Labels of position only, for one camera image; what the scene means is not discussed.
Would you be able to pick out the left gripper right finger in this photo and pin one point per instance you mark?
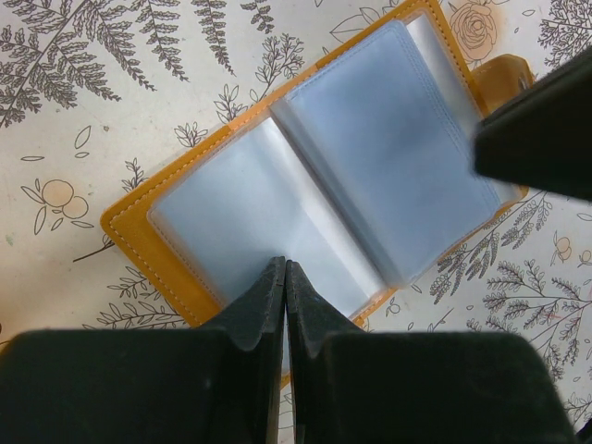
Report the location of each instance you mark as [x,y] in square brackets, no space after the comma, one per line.
[351,386]

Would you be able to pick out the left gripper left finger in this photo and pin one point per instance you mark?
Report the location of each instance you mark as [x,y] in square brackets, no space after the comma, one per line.
[217,383]

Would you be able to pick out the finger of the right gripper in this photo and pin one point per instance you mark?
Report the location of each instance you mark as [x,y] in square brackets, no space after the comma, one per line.
[538,133]

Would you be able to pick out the tan leather card holder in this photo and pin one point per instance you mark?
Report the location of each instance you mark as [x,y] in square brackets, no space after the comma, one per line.
[359,169]

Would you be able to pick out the floral table mat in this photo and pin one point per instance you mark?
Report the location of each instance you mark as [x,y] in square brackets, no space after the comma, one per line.
[97,95]

